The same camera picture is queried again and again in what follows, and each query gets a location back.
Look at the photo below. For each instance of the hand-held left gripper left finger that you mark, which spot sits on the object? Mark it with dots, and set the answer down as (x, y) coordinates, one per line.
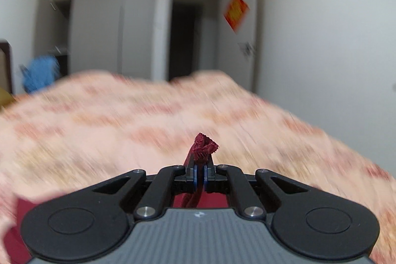
(196, 178)

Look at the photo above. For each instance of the dark doorway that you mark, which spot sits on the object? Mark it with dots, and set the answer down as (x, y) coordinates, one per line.
(188, 35)

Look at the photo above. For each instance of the peach patterned blanket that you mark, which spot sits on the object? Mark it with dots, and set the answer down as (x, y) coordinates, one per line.
(130, 121)

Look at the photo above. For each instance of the brown wooden frame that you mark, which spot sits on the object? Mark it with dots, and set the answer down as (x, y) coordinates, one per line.
(9, 66)

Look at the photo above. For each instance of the maroon garment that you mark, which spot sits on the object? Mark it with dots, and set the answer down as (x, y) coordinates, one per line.
(202, 146)

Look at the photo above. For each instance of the blue cloth on chair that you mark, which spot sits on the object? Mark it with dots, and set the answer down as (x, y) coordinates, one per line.
(41, 73)

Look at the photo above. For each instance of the red wall poster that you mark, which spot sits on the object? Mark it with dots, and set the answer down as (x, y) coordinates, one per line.
(235, 12)

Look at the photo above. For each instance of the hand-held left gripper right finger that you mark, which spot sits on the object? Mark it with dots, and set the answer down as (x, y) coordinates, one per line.
(206, 178)

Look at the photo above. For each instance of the white door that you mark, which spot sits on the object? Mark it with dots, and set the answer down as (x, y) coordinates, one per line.
(256, 72)

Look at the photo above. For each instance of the grey wardrobe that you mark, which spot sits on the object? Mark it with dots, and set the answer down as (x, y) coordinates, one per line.
(99, 19)

